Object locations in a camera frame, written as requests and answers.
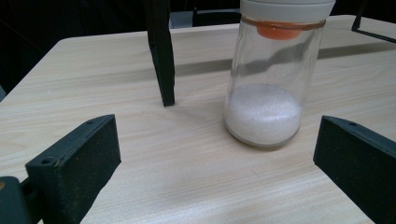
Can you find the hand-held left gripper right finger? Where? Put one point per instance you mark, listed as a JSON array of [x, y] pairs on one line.
[[358, 165]]

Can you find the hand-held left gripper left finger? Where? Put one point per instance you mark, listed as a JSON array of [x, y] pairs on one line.
[[77, 168]]

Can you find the white-lidded glass jar white granules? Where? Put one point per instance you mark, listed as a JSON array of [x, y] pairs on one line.
[[264, 115]]

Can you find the black metal shelf rack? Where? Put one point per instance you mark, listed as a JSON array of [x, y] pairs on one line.
[[162, 56]]

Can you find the pale metal frame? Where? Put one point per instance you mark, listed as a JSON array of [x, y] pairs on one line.
[[180, 20]]

